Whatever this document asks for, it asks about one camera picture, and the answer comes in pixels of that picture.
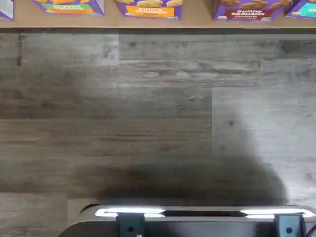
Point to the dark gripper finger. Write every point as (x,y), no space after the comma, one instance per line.
(130,225)
(290,227)

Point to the purple box brown label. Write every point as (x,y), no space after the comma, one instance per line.
(247,13)

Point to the wooden shelf board holding purple boxes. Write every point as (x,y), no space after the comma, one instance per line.
(197,24)

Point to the purple box orange label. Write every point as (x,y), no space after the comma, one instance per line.
(150,11)

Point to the purple box teal label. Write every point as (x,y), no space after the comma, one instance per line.
(306,10)

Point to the purple box green label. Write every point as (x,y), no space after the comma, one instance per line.
(69,7)

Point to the purple Bunny Grahams box violet label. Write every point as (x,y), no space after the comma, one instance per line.
(6,10)

